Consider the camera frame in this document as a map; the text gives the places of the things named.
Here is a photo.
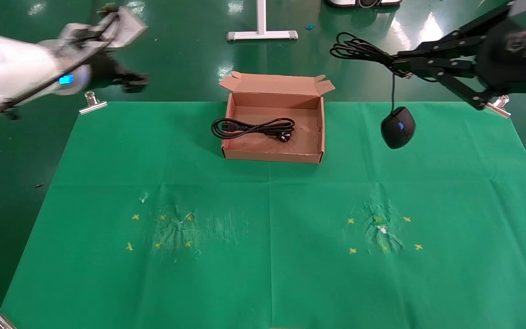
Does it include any black and white machine base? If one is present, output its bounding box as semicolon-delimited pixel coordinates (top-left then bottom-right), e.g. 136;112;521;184
325;0;403;9

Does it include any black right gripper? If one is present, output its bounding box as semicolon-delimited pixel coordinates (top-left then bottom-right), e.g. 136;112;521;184
393;5;526;110

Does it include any open brown cardboard box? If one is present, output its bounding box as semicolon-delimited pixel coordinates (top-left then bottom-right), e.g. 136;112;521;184
218;71;336;164

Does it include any silver camera mount bracket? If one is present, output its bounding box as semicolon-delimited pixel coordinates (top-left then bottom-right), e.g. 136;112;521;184
60;14;120;53

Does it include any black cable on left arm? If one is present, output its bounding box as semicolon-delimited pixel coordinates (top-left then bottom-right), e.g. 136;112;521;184
0;39;108;128

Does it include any green table cloth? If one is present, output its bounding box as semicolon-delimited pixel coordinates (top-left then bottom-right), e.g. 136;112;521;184
0;101;526;329

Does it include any white T-shaped stand base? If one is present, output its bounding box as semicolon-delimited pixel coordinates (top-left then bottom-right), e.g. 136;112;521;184
226;0;299;42

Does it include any black wired computer mouse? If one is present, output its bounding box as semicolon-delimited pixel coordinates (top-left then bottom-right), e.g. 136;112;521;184
330;32;416;150

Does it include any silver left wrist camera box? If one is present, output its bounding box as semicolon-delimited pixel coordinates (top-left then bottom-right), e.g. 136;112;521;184
107;6;149;49

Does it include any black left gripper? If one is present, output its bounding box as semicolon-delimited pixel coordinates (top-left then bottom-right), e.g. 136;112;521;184
87;50;150;95

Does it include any black power cable with plug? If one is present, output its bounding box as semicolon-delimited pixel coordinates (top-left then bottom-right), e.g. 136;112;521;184
211;117;296;143

